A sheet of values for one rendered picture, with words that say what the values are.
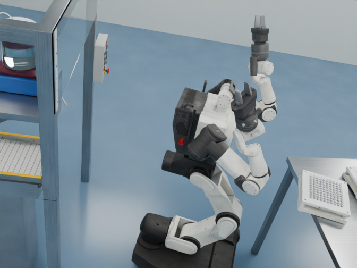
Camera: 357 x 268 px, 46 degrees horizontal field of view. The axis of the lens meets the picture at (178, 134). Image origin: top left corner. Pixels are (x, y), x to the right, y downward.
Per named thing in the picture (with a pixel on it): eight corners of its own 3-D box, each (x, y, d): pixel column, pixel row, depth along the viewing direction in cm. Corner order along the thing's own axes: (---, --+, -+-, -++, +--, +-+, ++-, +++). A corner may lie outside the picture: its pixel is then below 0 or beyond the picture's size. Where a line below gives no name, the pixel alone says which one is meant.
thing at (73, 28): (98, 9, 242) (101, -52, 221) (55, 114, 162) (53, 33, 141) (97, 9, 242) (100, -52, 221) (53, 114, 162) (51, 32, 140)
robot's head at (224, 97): (214, 108, 196) (218, 92, 190) (218, 97, 204) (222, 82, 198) (228, 111, 195) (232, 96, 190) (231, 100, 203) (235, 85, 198)
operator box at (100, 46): (106, 69, 279) (108, 34, 263) (102, 83, 266) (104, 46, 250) (97, 68, 279) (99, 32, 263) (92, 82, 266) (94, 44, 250)
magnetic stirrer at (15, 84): (52, 70, 190) (52, 53, 184) (39, 97, 173) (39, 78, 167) (7, 64, 188) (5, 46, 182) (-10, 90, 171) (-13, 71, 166)
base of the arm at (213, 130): (203, 166, 186) (184, 149, 185) (206, 157, 198) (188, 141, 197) (227, 143, 181) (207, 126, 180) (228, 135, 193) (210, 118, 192)
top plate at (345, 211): (346, 184, 225) (347, 182, 224) (349, 217, 206) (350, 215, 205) (301, 171, 227) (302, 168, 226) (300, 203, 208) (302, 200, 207)
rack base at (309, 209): (342, 191, 228) (343, 187, 227) (345, 224, 209) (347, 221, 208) (298, 178, 230) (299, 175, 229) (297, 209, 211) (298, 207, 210)
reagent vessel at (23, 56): (44, 57, 181) (42, 16, 169) (34, 75, 169) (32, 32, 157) (8, 51, 180) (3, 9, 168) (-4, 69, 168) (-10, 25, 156)
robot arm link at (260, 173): (256, 159, 170) (267, 195, 179) (266, 145, 176) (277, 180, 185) (234, 157, 177) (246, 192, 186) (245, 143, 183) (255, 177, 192)
